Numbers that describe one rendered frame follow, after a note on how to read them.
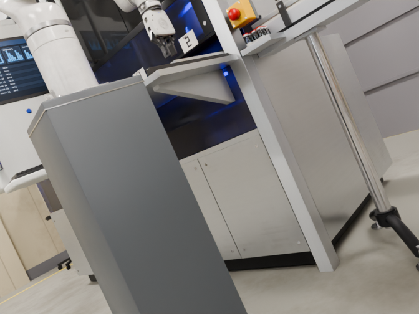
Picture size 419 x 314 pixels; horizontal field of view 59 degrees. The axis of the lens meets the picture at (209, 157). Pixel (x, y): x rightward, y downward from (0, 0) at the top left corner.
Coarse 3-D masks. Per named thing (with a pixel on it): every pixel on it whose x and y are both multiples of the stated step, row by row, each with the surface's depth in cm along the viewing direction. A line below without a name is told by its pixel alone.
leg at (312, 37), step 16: (320, 48) 131; (320, 64) 132; (336, 80) 132; (336, 96) 132; (336, 112) 135; (352, 128) 133; (352, 144) 134; (368, 160) 134; (368, 176) 134; (384, 192) 135; (384, 208) 135
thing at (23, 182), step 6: (30, 174) 152; (36, 174) 154; (42, 174) 155; (18, 180) 149; (24, 180) 151; (30, 180) 152; (36, 180) 160; (42, 180) 179; (6, 186) 158; (12, 186) 150; (18, 186) 152; (24, 186) 165; (6, 192) 161
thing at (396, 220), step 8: (376, 208) 147; (392, 208) 135; (376, 216) 137; (384, 216) 134; (392, 216) 131; (376, 224) 159; (384, 224) 135; (392, 224) 128; (400, 224) 126; (400, 232) 123; (408, 232) 121; (408, 240) 119; (416, 240) 118; (408, 248) 119; (416, 248) 116; (416, 256) 116
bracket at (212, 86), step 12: (216, 72) 138; (168, 84) 120; (180, 84) 123; (192, 84) 127; (204, 84) 132; (216, 84) 137; (192, 96) 128; (204, 96) 130; (216, 96) 135; (228, 96) 140
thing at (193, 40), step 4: (188, 32) 145; (192, 32) 144; (184, 36) 147; (188, 36) 146; (192, 36) 145; (180, 40) 149; (184, 40) 148; (192, 40) 145; (196, 40) 144; (180, 44) 150; (184, 44) 148; (188, 44) 147; (192, 44) 146; (196, 44) 145; (184, 48) 149; (188, 48) 148; (184, 52) 150
